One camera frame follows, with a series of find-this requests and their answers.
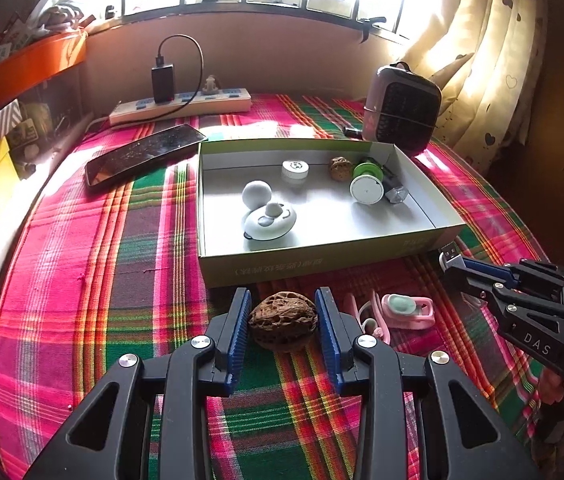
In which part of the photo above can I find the black charger cable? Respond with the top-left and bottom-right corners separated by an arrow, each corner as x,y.
157,35 -> 206,121

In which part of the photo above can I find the plaid tablecloth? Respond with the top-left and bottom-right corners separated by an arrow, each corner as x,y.
0,91 -> 553,480

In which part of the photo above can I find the small brown walnut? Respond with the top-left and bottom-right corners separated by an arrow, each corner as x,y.
329,156 -> 353,182

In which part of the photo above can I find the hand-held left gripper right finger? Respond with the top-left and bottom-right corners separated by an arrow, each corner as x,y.
314,286 -> 530,480

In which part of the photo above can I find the grey egg-shaped ball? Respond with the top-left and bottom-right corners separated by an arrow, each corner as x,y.
242,181 -> 274,211

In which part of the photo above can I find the black smartphone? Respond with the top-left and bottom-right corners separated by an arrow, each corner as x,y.
84,124 -> 208,194

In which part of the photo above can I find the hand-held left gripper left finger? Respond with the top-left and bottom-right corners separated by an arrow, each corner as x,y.
27,287 -> 253,480

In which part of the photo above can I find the green cardboard box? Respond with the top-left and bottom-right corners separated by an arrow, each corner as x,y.
197,138 -> 467,289

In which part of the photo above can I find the black charger adapter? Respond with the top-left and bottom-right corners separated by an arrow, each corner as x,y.
151,65 -> 175,105

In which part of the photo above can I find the small black pink heater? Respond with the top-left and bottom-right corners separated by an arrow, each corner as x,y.
362,61 -> 443,157

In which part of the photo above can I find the large brown walnut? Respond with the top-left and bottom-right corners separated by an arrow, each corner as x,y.
248,291 -> 319,354

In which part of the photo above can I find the white round container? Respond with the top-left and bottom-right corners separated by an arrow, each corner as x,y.
282,158 -> 309,181

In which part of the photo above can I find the green and white spool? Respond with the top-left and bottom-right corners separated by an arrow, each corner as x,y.
349,157 -> 388,206

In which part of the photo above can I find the usb flash drive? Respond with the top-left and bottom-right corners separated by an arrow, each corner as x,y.
437,242 -> 463,267

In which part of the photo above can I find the cream heart print curtain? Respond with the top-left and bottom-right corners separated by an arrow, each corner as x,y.
402,0 -> 552,171

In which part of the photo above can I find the black window clip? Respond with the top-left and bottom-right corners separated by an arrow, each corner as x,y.
357,16 -> 387,45

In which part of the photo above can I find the person's right hand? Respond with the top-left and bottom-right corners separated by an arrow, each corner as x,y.
542,371 -> 564,407

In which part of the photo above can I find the grey smiley face toy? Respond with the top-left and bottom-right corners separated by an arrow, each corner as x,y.
242,201 -> 299,252

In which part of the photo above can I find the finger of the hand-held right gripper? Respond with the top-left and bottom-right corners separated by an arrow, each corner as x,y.
462,256 -> 564,292
443,262 -> 564,381

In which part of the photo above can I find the white power strip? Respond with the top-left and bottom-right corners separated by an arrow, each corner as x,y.
108,87 -> 253,127

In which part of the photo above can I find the orange tray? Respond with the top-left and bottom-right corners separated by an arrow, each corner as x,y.
0,32 -> 88,106

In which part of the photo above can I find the pink case with green button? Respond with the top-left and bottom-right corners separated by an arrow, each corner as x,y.
381,294 -> 435,331

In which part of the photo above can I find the silver metal bolt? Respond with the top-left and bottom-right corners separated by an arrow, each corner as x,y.
384,180 -> 409,205

